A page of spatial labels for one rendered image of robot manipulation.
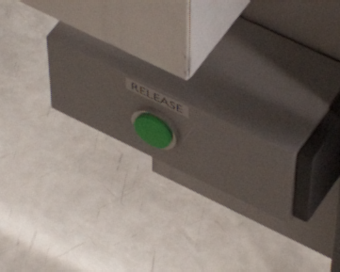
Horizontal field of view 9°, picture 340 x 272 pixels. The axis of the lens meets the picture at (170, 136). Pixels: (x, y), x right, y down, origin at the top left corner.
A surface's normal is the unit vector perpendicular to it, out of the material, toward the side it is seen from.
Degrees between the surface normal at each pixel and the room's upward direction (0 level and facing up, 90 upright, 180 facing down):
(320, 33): 90
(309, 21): 90
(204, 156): 90
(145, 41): 90
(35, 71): 0
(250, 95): 0
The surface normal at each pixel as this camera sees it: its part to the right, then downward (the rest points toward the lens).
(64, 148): 0.00, -0.61
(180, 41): -0.52, 0.68
